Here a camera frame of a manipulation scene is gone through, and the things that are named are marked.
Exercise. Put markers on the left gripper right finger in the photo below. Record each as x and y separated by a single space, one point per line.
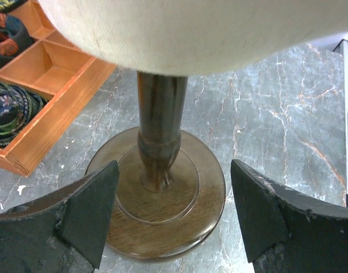
284 230

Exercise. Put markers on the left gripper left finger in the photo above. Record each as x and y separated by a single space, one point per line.
63 231

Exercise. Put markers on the rolled dark belt bottom-left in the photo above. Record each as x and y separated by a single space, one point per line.
18 106

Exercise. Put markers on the wooden compartment tray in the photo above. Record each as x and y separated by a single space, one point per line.
56 70

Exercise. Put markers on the rolled green belt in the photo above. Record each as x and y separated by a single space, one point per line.
7 6

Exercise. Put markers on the rolled black belt middle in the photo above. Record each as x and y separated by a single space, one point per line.
14 38

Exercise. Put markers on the beige mannequin head stand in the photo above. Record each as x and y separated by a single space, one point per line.
171 189

